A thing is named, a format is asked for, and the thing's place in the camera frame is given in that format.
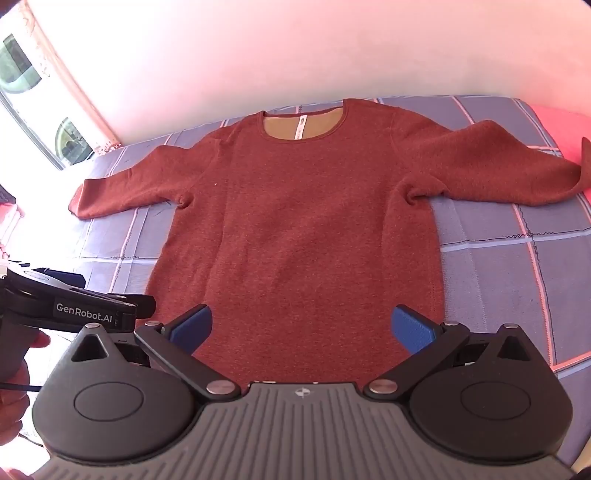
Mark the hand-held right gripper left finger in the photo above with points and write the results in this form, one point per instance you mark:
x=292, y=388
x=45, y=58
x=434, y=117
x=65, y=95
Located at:
x=193, y=328

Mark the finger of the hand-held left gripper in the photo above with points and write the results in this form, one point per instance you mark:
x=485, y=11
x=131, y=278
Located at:
x=141, y=307

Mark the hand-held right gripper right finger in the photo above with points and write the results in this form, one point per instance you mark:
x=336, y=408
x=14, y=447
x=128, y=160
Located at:
x=412, y=328

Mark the rust red knit sweater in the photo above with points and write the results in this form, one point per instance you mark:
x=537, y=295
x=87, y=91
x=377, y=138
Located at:
x=300, y=230

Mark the person's left hand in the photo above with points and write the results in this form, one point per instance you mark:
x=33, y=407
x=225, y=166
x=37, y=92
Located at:
x=18, y=415

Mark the blue plaid bed sheet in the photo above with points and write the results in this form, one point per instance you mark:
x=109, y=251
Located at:
x=489, y=277

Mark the dark object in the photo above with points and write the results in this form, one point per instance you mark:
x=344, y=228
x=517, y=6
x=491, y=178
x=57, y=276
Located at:
x=6, y=194

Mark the pink patterned curtain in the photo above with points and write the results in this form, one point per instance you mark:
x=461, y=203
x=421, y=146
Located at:
x=69, y=87

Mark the window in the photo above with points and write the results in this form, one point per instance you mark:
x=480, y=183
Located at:
x=27, y=87

